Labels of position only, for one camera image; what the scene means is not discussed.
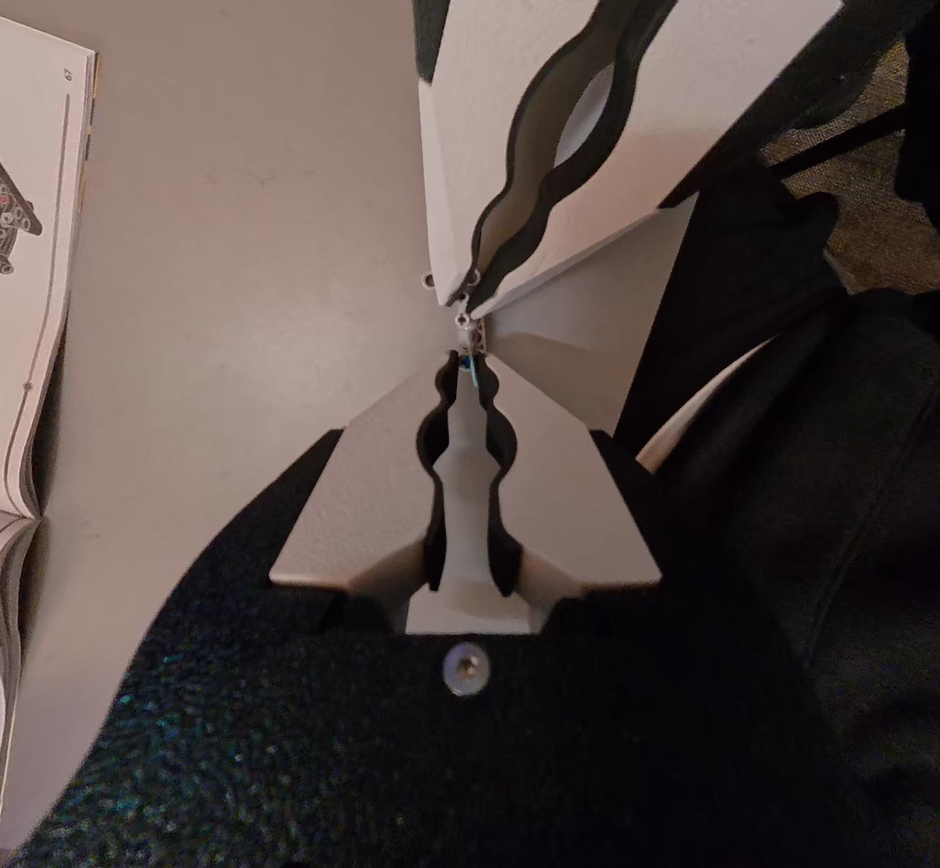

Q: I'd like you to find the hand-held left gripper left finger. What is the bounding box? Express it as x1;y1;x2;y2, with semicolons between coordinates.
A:
269;350;472;632

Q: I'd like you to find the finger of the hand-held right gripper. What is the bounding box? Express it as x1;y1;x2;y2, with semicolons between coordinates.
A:
457;0;843;320
417;0;627;308

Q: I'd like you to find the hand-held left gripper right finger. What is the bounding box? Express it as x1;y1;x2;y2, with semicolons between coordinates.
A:
472;356;663;628

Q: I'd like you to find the small grey toy brick assembly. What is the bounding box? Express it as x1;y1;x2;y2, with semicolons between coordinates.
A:
422;269;492;392

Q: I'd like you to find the white desk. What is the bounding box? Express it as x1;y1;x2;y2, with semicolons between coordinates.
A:
0;0;699;847

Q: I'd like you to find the black chair leg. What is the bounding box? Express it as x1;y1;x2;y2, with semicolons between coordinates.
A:
764;104;910;182

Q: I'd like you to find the black chair with white rim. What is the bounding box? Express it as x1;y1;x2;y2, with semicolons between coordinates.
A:
635;335;781;474

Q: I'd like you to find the instruction booklet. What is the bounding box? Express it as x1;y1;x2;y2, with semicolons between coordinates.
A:
0;16;101;744

